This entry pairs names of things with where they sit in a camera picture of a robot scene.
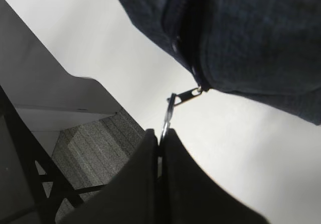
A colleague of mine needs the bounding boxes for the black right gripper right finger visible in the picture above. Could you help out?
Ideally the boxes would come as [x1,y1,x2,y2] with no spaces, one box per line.
[161,129,268,223]

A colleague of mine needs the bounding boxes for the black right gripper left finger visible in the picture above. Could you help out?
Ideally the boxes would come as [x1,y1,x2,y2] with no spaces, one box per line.
[61,129,158,224]

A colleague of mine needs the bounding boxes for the silver zipper pull ring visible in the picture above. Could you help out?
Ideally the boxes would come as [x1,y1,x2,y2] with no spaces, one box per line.
[157,87,209,157]

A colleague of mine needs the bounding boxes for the dark blue lunch bag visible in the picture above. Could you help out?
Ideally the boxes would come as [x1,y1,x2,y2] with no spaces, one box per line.
[119,0,320,125]

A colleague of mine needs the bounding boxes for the black table frame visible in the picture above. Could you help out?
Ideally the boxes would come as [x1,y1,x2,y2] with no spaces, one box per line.
[1,90,103,223]

